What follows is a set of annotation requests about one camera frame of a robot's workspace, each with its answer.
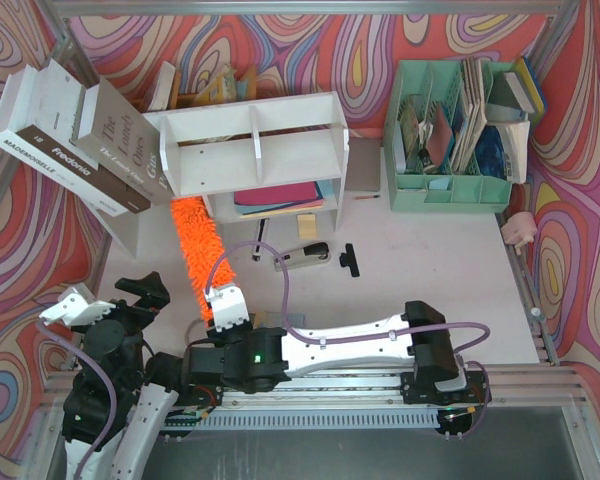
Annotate books in organizer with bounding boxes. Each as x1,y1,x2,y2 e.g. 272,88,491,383
385,56,547,184

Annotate white wooden bookshelf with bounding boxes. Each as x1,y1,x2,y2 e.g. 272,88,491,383
145,92,349,227

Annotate white utility knife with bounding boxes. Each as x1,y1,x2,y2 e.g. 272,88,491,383
251,218,269,262

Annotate orange chenille duster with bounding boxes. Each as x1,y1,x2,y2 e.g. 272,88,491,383
170,197,225,327

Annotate mint green desk organizer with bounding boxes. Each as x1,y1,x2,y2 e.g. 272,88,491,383
383,58,512,213

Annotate grey notebook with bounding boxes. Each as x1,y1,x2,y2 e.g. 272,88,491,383
345,138,381,193

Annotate black T-shaped clip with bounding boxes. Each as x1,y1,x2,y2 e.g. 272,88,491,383
339,243,360,278

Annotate books behind shelf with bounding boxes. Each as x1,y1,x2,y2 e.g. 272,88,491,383
132,62,257,112

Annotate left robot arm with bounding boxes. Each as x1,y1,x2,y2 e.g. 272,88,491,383
58,271,183,479

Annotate grey Lonely Ones book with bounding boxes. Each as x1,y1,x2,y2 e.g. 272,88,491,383
74,78,173,205

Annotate pink piggy figurine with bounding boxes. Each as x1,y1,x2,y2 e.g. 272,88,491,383
500,211,537,256

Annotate yellow grey calculator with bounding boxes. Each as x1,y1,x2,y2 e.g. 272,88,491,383
249,311,306,328

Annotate grey black stapler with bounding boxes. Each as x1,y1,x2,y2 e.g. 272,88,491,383
281,242,331,270

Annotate large white brown book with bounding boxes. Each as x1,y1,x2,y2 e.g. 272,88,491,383
0,60,151,217

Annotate yellow sticky note pad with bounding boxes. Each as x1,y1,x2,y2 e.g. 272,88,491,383
297,214,318,240

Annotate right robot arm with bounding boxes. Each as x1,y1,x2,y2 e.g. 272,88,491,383
181,301,468,399

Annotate roll of tape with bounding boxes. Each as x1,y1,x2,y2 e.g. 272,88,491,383
184,319,206,345

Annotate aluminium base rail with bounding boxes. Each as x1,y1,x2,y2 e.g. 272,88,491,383
160,364,587,438

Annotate stack of coloured paper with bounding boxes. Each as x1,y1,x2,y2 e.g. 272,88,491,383
233,180,334,217

